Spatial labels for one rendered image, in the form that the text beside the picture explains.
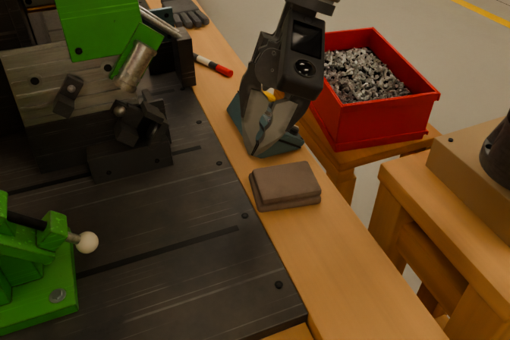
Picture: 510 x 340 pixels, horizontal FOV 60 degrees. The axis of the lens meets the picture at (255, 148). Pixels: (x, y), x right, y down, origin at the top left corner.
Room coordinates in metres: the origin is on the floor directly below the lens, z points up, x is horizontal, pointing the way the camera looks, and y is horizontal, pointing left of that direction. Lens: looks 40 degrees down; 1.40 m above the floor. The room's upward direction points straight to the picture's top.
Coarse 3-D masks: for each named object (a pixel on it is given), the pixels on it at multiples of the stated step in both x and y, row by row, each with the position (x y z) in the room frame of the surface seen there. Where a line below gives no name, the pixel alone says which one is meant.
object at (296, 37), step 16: (288, 16) 0.49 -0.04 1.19; (304, 16) 0.49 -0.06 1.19; (288, 32) 0.46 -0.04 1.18; (304, 32) 0.46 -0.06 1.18; (320, 32) 0.47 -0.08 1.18; (288, 48) 0.43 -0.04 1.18; (304, 48) 0.44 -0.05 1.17; (320, 48) 0.44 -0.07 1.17; (288, 64) 0.41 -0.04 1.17; (304, 64) 0.41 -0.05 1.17; (320, 64) 0.42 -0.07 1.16; (288, 80) 0.39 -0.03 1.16; (304, 80) 0.39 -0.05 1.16; (320, 80) 0.40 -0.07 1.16; (304, 96) 0.39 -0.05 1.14
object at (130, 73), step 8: (136, 40) 0.61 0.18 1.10; (136, 48) 0.60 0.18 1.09; (144, 48) 0.59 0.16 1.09; (152, 48) 0.62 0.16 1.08; (128, 56) 0.60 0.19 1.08; (136, 56) 0.59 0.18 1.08; (144, 56) 0.59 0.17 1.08; (152, 56) 0.60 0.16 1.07; (128, 64) 0.59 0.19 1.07; (136, 64) 0.59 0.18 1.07; (144, 64) 0.59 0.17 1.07; (120, 72) 0.58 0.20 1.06; (128, 72) 0.58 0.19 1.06; (136, 72) 0.58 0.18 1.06; (112, 80) 0.58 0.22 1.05; (120, 80) 0.57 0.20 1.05; (128, 80) 0.57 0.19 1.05; (136, 80) 0.58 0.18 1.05; (120, 88) 0.57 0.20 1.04; (128, 88) 0.57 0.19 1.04; (136, 88) 0.58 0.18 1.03
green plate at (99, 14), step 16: (64, 0) 0.61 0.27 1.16; (80, 0) 0.62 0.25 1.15; (96, 0) 0.63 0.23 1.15; (112, 0) 0.64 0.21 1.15; (128, 0) 0.64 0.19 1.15; (64, 16) 0.61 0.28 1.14; (80, 16) 0.61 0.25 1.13; (96, 16) 0.62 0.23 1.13; (112, 16) 0.63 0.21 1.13; (128, 16) 0.64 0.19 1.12; (64, 32) 0.60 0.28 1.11; (80, 32) 0.61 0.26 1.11; (96, 32) 0.61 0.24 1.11; (112, 32) 0.62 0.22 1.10; (128, 32) 0.63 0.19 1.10; (80, 48) 0.60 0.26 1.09; (96, 48) 0.61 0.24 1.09; (112, 48) 0.61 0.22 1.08
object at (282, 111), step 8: (280, 104) 0.46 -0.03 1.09; (288, 104) 0.46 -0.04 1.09; (296, 104) 0.46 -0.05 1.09; (272, 112) 0.45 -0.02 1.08; (280, 112) 0.45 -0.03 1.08; (288, 112) 0.45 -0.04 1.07; (272, 120) 0.45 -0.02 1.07; (280, 120) 0.45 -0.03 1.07; (288, 120) 0.45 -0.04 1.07; (264, 128) 0.46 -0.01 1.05; (272, 128) 0.45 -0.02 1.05; (280, 128) 0.45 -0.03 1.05; (264, 136) 0.45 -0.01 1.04; (272, 136) 0.44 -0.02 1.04; (280, 136) 0.44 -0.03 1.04; (264, 144) 0.44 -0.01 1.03; (272, 144) 0.45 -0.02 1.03; (256, 152) 0.44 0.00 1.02
